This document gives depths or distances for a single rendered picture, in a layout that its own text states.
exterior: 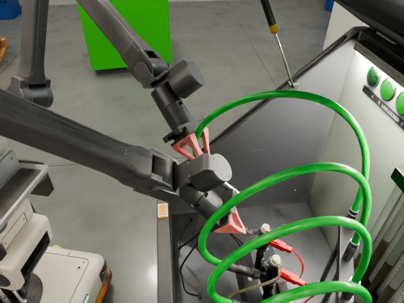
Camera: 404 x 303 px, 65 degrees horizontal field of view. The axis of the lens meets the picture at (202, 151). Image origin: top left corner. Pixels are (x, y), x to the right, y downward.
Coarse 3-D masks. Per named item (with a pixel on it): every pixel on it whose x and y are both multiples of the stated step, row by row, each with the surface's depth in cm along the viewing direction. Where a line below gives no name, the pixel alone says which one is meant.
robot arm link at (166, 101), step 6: (168, 78) 71; (162, 84) 72; (168, 84) 73; (156, 90) 72; (162, 90) 72; (168, 90) 72; (156, 96) 72; (162, 96) 72; (168, 96) 72; (174, 96) 72; (156, 102) 73; (162, 102) 72; (168, 102) 72; (162, 108) 73
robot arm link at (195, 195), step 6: (186, 186) 62; (192, 186) 63; (180, 192) 62; (186, 192) 62; (192, 192) 63; (198, 192) 63; (180, 198) 64; (186, 198) 63; (192, 198) 63; (198, 198) 63
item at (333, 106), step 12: (252, 96) 61; (264, 96) 60; (276, 96) 59; (288, 96) 59; (300, 96) 58; (312, 96) 58; (228, 108) 64; (336, 108) 57; (204, 120) 68; (348, 120) 58; (360, 132) 59; (360, 144) 61; (360, 192) 67; (360, 204) 70
